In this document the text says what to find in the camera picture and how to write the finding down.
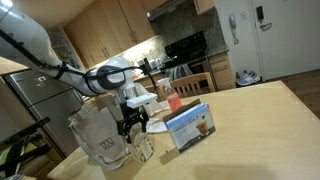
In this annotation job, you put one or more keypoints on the white door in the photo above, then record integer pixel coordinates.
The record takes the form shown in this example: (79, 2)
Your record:
(293, 40)

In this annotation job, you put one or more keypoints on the steel range hood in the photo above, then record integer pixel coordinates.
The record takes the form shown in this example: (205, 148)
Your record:
(166, 8)

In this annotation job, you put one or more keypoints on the open kitchen shelf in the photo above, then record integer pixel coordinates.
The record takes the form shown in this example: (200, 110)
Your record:
(66, 50)

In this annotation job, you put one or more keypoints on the white blue sneaker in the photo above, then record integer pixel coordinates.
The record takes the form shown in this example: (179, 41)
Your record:
(255, 76)
(245, 79)

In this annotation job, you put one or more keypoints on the black countertop appliance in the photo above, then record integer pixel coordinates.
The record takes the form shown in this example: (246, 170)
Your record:
(146, 63)

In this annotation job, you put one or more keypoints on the wooden chair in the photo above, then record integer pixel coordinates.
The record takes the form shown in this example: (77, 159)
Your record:
(159, 95)
(193, 80)

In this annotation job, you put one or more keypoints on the grey wall phone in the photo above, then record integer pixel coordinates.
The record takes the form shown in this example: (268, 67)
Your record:
(232, 22)

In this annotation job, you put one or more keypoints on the striped dish towel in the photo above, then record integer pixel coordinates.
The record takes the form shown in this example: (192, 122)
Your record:
(180, 71)

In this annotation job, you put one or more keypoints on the white paper sheet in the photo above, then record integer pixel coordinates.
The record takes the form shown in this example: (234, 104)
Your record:
(156, 126)

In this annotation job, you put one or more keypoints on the stainless steel refrigerator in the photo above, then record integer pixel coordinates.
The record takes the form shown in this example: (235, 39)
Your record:
(36, 100)

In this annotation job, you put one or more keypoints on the blue drink mix box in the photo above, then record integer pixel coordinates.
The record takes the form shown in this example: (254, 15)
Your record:
(190, 130)

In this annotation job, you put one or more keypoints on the black tripod stand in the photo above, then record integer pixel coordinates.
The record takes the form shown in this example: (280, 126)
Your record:
(25, 130)

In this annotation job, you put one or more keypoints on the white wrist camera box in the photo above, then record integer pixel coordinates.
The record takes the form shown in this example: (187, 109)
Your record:
(141, 100)

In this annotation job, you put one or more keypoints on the spray bottle with pink liquid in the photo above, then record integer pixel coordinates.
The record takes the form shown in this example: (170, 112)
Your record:
(173, 100)

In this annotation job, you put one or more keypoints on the white countertop container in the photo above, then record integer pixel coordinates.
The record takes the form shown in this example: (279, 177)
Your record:
(156, 63)

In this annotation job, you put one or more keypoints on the black door lock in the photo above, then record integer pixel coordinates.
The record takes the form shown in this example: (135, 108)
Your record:
(260, 13)

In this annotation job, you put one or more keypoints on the yellow green cloth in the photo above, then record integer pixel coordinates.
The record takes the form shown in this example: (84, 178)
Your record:
(5, 156)

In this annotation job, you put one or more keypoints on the black kitchen stove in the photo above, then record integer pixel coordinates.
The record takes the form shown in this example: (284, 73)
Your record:
(186, 46)

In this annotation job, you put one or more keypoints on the light wooden wall cabinets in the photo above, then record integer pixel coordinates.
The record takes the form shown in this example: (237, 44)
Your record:
(110, 26)

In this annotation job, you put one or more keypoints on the light wooden wall cabinet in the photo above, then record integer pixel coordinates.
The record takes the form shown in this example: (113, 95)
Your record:
(203, 5)

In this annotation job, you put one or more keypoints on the wooden base cabinet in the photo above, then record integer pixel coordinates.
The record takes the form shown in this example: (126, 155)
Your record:
(221, 71)

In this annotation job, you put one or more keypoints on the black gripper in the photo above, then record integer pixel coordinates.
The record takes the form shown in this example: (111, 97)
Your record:
(131, 113)

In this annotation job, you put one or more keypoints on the white light switch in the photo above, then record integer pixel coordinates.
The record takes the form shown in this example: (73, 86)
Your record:
(243, 15)

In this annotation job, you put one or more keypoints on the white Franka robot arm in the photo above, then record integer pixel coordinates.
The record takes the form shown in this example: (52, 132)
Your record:
(30, 43)

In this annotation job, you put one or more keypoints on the beige canvas tote bag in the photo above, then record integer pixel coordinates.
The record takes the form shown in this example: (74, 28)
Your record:
(96, 133)

